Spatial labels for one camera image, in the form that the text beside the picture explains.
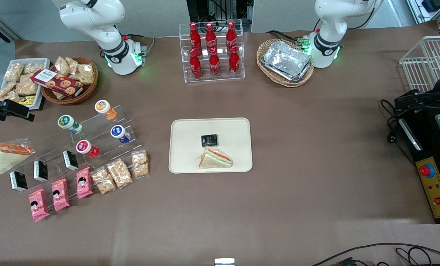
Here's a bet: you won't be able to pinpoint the green lid gum bottle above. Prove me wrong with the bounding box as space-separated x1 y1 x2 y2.
58 115 83 135

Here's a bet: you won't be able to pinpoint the red lid gum bottle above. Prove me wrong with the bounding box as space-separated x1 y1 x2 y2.
76 140 100 159

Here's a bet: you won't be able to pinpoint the orange lid gum bottle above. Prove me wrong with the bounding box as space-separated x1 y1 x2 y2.
95 100 117 120

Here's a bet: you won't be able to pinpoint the blue lid gum bottle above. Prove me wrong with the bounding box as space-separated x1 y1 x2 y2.
110 125 131 144

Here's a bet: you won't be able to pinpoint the beige plastic tray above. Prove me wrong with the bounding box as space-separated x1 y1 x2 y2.
169 117 253 174

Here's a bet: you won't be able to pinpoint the wrapped triangle sandwich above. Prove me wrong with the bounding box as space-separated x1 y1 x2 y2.
198 147 234 170
0 139 36 175

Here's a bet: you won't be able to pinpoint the black machine with yellow panel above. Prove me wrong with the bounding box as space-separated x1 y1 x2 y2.
396 105 440 224

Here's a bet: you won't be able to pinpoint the red cookie box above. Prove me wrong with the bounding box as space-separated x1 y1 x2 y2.
31 69 84 98

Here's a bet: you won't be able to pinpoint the white rectangular bin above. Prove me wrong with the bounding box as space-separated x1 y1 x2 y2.
0 58 51 111

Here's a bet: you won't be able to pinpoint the red emergency stop button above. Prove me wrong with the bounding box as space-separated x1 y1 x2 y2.
418 163 436 178

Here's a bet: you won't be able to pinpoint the brown round wicker basket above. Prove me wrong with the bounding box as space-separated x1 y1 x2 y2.
41 57 99 106

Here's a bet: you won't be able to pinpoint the clear acrylic stepped stand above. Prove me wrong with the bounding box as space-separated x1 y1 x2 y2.
19 105 147 185

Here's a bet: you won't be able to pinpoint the pink snack pack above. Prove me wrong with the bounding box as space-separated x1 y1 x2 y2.
76 167 94 200
28 188 51 222
51 178 70 212

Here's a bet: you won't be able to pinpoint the stacked aluminium foil trays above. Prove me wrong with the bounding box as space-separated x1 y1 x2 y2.
261 41 313 83

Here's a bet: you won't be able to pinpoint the light wicker basket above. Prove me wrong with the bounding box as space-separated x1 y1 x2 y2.
257 38 315 88

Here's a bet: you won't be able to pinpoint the clear acrylic bottle rack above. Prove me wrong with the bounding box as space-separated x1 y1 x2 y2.
179 19 245 83

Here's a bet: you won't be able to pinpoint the red cola bottle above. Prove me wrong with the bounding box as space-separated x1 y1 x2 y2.
226 21 238 52
189 49 203 80
205 22 218 56
209 48 221 78
228 45 241 77
189 22 202 56

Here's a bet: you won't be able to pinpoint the white wire basket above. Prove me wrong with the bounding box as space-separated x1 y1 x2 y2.
399 35 440 93

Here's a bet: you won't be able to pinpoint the black power cable with plug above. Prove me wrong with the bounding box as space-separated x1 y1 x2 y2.
380 99 417 167

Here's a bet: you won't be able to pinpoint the metal shelf frame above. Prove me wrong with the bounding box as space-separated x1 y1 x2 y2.
406 0 440 34

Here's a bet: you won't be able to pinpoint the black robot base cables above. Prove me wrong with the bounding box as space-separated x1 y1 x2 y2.
266 29 313 48

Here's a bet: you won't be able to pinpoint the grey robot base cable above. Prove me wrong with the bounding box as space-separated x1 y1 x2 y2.
123 33 156 57

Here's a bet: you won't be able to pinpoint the black equipment with cables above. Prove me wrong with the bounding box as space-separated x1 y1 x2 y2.
186 0 254 23

